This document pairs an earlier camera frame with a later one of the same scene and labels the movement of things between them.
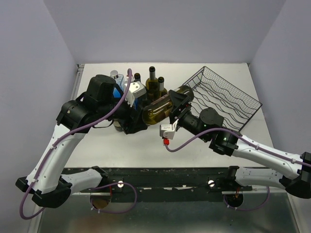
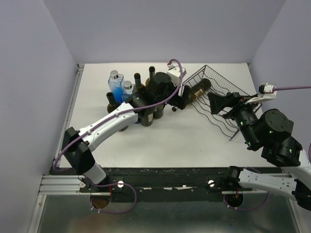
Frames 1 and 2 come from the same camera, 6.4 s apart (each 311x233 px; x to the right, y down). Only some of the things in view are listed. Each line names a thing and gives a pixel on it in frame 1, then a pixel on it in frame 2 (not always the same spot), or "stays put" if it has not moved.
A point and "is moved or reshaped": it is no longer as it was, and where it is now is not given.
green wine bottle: x=161 y=108 → x=198 y=89
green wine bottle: x=163 y=91 is moved or reshaped
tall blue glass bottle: x=119 y=79 stays put
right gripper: x=179 y=100 → x=217 y=102
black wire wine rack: x=211 y=91 stays put
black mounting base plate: x=165 y=184 stays put
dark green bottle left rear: x=137 y=77 stays put
